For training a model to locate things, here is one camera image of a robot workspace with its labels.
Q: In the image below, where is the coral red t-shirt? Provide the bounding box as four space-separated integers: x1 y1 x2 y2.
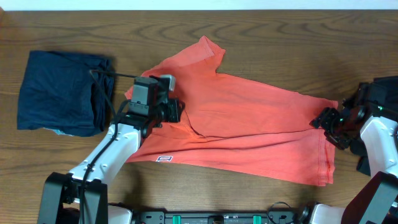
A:
129 37 338 186

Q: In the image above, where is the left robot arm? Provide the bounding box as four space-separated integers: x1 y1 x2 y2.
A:
37 75 183 224

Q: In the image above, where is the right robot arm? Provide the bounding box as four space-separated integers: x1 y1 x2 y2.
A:
309 81 397 223

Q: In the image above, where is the black garment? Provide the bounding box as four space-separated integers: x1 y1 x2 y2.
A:
354 76 398 177

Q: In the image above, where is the folded navy blue garment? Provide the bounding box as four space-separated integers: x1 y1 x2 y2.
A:
17 50 114 137

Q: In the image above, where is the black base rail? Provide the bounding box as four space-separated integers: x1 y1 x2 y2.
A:
131 210 310 224

